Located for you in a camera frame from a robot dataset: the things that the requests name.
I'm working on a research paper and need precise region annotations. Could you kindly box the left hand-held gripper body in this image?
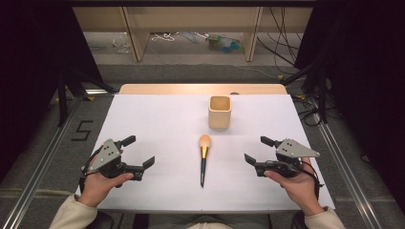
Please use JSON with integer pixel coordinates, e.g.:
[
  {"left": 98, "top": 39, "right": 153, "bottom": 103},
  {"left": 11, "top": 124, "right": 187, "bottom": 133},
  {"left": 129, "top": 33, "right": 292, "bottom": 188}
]
[{"left": 85, "top": 138, "right": 144, "bottom": 189}]

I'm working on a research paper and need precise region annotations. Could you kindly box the person's right hand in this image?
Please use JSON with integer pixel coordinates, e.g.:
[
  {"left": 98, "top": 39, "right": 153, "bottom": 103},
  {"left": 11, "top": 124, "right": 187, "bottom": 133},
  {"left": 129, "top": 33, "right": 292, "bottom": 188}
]
[{"left": 263, "top": 156, "right": 325, "bottom": 217}]

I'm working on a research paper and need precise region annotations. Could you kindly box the person's left hand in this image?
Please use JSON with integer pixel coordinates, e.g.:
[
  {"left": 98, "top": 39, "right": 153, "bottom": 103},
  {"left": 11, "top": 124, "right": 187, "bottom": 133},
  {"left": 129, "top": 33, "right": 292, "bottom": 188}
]
[{"left": 77, "top": 156, "right": 135, "bottom": 208}]

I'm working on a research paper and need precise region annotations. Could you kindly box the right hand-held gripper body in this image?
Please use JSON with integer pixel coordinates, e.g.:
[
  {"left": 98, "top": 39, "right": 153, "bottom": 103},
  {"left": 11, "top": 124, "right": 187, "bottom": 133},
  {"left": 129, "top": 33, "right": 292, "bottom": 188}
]
[{"left": 254, "top": 137, "right": 321, "bottom": 179}]

